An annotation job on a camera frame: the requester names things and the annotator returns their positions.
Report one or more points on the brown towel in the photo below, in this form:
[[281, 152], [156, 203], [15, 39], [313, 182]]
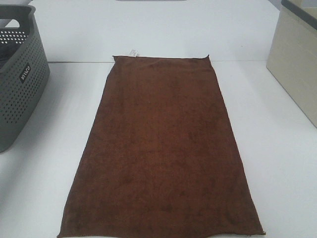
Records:
[[161, 160]]

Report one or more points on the grey perforated plastic basket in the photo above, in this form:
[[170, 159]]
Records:
[[24, 71]]

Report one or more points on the beige storage box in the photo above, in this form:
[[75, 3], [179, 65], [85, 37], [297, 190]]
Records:
[[292, 58]]

